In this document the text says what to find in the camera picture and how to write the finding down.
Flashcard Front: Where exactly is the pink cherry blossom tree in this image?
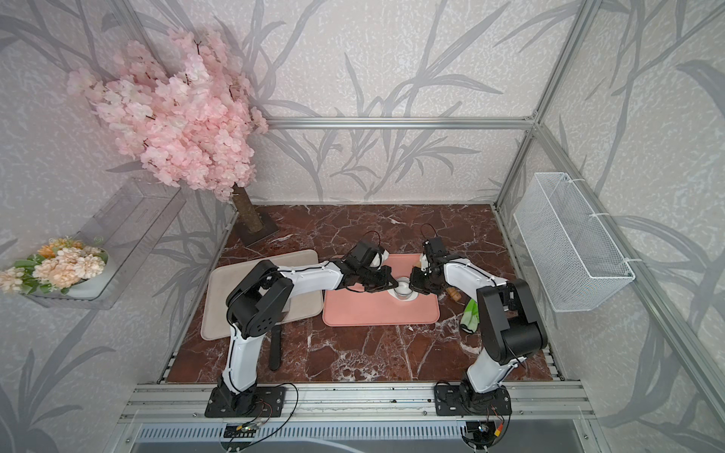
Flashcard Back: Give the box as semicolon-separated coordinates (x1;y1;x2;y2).
67;30;278;245

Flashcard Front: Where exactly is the white dough piece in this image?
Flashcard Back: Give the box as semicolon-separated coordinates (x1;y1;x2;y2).
392;291;416;301

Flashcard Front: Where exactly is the white wire mesh basket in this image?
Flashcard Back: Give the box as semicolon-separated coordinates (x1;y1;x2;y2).
514;172;636;313

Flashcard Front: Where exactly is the metal ring cutter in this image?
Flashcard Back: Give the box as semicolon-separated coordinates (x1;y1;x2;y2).
394;277;413;294

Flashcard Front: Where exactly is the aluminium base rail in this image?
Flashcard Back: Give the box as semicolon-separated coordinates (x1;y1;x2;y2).
119;381;596;424

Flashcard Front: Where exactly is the beige rectangular tray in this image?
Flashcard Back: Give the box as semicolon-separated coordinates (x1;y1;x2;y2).
200;249;324;341

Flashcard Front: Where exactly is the pink rectangular tray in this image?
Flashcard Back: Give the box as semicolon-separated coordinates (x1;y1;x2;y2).
323;254;440;327

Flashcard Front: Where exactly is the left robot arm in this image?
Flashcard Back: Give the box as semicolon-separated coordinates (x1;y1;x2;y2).
204;240;398;418

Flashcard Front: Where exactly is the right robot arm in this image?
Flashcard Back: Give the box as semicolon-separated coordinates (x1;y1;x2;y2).
410;237;549;417

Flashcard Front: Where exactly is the clear acrylic wall shelf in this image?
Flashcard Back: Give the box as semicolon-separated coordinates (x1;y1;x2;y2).
29;179;186;310

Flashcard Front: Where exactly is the wooden dough roller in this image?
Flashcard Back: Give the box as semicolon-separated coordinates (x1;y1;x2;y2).
446;287;462;302

